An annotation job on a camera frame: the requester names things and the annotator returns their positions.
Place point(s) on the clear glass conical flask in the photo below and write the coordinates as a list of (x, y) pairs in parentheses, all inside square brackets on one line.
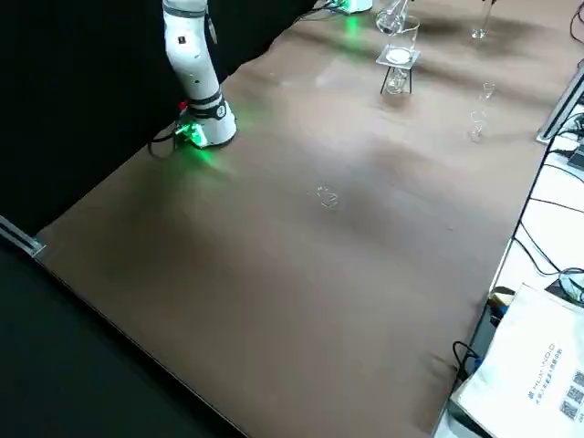
[(387, 20)]

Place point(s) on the black tripod stand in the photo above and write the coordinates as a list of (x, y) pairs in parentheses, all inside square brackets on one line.
[(384, 82)]

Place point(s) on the glass alcohol lamp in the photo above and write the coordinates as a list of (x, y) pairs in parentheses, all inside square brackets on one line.
[(396, 84)]

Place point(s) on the small clear glass vessel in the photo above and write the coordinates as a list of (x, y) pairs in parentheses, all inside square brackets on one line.
[(476, 125), (487, 91)]

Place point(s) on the clear glass beaker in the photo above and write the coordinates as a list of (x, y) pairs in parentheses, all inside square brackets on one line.
[(410, 34)]

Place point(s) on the black flat box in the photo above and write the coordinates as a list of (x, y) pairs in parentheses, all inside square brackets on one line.
[(483, 337)]

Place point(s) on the white printed tote bag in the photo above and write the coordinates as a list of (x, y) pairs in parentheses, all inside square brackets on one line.
[(524, 365)]

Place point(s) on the aluminium frame rail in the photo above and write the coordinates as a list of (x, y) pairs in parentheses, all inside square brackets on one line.
[(23, 237)]

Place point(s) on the aluminium camera post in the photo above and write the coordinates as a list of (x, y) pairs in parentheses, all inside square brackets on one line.
[(561, 105)]

